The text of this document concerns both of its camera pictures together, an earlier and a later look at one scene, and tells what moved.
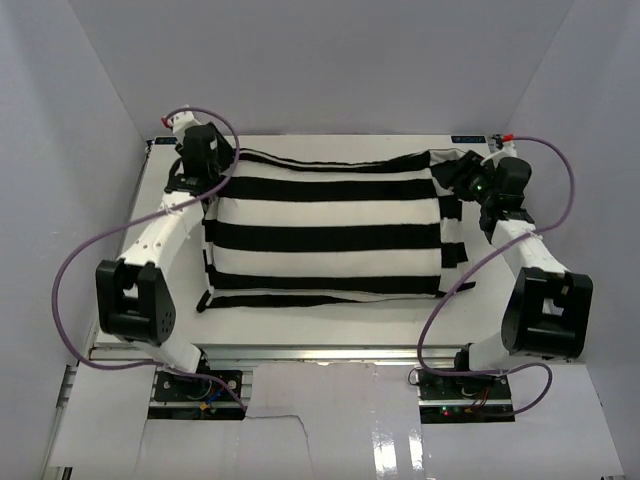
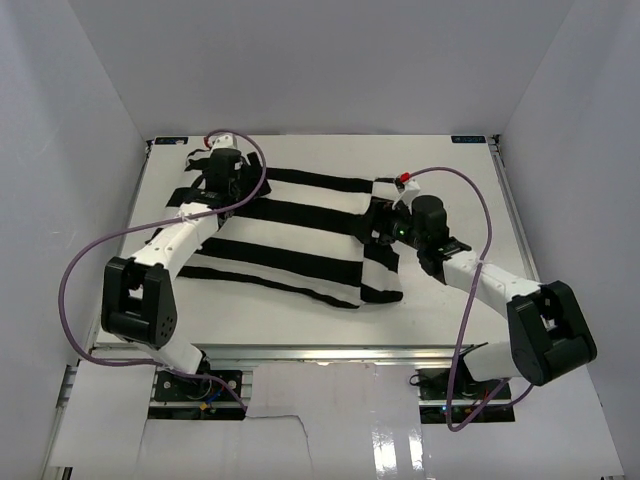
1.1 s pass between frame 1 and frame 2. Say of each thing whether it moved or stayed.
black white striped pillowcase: moved
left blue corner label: stayed
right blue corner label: stayed
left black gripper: moved
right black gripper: moved
